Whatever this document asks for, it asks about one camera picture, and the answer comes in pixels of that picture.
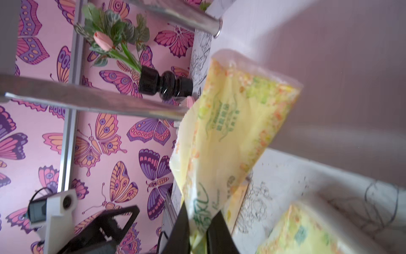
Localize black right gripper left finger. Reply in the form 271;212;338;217
161;203;191;254

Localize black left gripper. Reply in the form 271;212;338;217
58;205;140;254

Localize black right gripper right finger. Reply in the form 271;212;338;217
206;211;239;254

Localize yellow green tissue pack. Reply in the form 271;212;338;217
255;203;391;254
170;49;302;254

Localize white two-tier shelf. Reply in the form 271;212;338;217
1;1;406;254

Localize black vase with artificial plant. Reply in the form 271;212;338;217
75;1;195;97

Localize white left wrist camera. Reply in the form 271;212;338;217
27;189;78;254

